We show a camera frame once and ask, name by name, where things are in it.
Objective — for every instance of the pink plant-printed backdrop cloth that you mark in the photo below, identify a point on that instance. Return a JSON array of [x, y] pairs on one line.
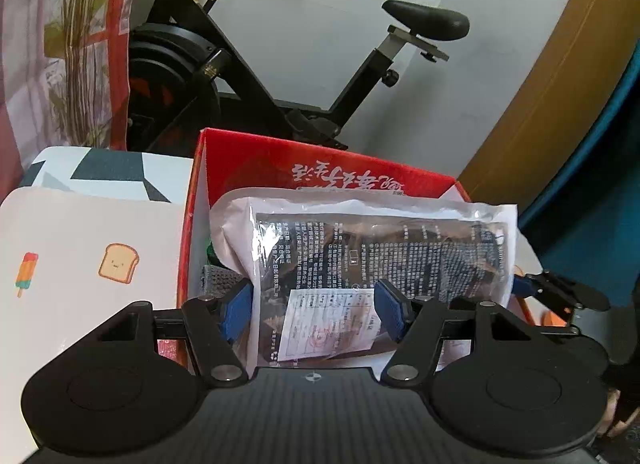
[[30, 68]]

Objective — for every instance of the teal curtain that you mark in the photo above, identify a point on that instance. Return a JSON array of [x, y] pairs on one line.
[[600, 194]]

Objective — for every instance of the clear bag with dark garment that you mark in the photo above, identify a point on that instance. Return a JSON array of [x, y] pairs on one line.
[[400, 249]]

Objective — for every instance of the person's right hand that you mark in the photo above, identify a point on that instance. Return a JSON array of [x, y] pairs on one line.
[[622, 419]]

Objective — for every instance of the wooden board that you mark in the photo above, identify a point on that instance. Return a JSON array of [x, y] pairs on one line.
[[550, 93]]

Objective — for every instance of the white printed table mat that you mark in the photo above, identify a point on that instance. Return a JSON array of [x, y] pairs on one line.
[[75, 244]]

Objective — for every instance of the grey knitted cloth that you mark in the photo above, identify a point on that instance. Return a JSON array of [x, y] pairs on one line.
[[215, 281]]

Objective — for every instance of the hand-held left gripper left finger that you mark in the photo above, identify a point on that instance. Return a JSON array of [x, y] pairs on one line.
[[235, 309]]

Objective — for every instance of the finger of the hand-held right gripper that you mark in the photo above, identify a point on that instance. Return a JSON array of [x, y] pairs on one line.
[[575, 289]]

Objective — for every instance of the black exercise bike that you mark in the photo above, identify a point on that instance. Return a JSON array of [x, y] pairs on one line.
[[425, 18]]

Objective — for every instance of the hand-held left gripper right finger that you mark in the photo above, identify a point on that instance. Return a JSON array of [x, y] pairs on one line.
[[392, 309]]

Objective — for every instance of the red cardboard box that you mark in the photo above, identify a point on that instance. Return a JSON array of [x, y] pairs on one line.
[[260, 158]]

